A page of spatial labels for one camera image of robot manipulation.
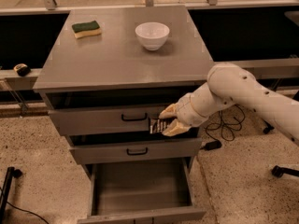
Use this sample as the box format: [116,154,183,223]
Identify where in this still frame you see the black and yellow tape measure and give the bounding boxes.
[13,63,31,77]

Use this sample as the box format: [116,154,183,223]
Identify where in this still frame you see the grey top drawer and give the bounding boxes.
[50,104,166,136]

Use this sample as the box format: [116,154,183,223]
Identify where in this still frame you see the white ceramic bowl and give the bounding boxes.
[135,22,170,51]

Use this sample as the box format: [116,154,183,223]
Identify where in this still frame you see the grey bottom drawer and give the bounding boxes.
[78,158,205,224]

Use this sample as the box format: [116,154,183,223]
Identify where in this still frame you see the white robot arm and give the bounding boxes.
[159,63,299,145]

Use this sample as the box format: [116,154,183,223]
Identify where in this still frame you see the black stand base left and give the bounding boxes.
[0,167,22,224]

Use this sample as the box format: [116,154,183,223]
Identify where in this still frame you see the grey metal rail frame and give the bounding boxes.
[0,0,299,91]

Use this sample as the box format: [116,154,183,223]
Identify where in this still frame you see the grey drawer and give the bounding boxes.
[50,104,166,136]
[78,158,205,224]
[69,138,202,164]

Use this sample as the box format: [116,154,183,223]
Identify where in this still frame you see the black rxbar chocolate bar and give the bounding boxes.
[149,119,172,134]

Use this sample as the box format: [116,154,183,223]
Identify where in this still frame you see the grey drawer cabinet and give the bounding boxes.
[32,5,219,224]

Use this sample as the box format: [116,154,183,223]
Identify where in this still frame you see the black power adapter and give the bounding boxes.
[203,140,222,151]

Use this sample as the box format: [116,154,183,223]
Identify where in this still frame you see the green and yellow sponge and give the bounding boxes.
[72,21,102,39]

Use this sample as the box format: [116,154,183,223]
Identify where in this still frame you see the grey middle drawer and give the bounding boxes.
[69,138,202,164]

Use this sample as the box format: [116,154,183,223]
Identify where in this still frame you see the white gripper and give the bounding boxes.
[159,93,207,137]

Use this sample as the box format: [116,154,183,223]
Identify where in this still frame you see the black chair caster right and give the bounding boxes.
[271,165,299,177]

